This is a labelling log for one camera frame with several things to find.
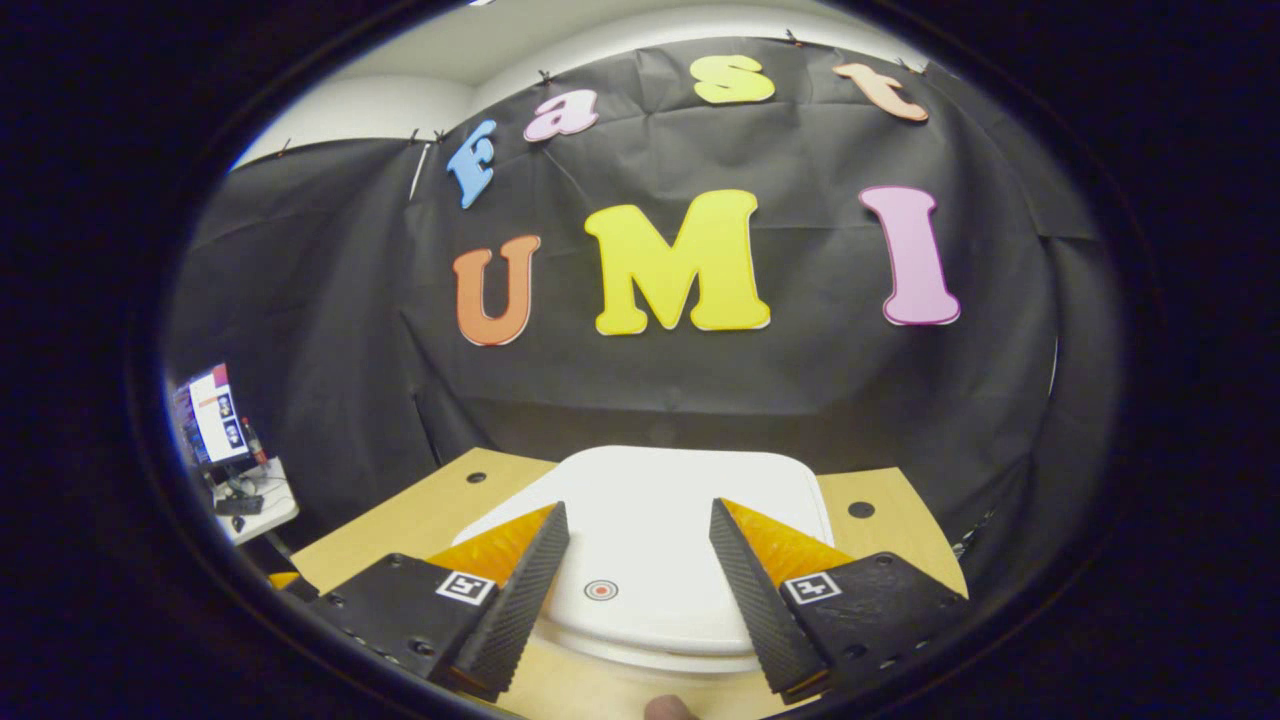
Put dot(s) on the dark bottle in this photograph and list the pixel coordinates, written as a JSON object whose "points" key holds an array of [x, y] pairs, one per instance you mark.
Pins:
{"points": [[254, 442]]}

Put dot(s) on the black backdrop cloth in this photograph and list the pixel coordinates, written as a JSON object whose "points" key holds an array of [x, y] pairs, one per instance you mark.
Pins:
{"points": [[800, 400]]}

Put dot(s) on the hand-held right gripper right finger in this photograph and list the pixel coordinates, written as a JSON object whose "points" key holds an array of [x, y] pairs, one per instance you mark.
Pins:
{"points": [[765, 600]]}

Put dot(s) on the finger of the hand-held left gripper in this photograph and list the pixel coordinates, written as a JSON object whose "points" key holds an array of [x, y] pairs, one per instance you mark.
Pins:
{"points": [[284, 580]]}

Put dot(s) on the white desktop garbage bin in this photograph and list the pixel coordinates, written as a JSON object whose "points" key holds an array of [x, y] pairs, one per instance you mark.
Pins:
{"points": [[650, 500]]}

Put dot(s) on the white side table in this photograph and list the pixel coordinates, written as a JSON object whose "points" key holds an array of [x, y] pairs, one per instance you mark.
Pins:
{"points": [[270, 515]]}

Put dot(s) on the wooden desktop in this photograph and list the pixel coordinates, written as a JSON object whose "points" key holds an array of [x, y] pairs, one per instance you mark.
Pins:
{"points": [[420, 520]]}

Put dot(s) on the computer monitor screen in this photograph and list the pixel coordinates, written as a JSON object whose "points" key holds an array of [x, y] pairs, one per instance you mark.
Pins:
{"points": [[215, 415]]}

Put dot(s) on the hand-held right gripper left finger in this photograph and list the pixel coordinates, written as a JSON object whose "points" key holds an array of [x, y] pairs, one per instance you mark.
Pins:
{"points": [[520, 600]]}

